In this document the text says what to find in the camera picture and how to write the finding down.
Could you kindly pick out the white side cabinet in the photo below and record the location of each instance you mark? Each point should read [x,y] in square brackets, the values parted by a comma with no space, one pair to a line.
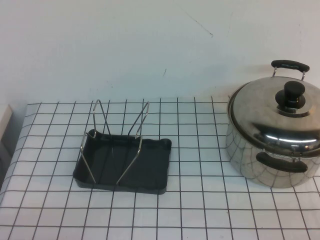
[5,120]

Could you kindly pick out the stainless steel pot lid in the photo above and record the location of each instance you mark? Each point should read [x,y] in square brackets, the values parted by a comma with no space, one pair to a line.
[262,107]

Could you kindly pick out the white black-grid tablecloth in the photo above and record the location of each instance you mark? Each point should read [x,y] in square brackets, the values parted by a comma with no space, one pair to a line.
[200,212]

